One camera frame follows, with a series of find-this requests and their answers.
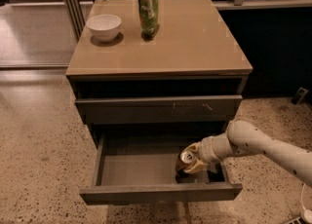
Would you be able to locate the closed grey top drawer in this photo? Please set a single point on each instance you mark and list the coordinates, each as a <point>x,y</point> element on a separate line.
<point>173,109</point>

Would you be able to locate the white ceramic bowl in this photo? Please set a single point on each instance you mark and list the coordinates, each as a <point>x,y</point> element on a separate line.
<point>104,27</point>

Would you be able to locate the open grey middle drawer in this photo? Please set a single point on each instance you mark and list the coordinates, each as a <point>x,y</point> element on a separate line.
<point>142,170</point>

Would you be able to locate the metal door frame post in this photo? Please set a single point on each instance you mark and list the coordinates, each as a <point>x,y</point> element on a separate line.
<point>75,16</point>

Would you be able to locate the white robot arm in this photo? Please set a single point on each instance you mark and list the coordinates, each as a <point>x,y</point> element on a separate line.
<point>242,139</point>

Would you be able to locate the small black floor object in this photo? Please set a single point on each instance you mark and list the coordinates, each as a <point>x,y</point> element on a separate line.
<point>299,95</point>

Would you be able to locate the green chip bag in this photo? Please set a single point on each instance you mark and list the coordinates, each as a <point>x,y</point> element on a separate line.
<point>148,14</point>

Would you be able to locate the orange soda can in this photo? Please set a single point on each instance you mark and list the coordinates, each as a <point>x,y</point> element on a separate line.
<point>184,164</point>

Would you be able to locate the grey drawer cabinet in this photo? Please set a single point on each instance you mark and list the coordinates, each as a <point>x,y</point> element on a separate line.
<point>192,54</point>

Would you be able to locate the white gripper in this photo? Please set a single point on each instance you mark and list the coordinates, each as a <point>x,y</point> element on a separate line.
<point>206,152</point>

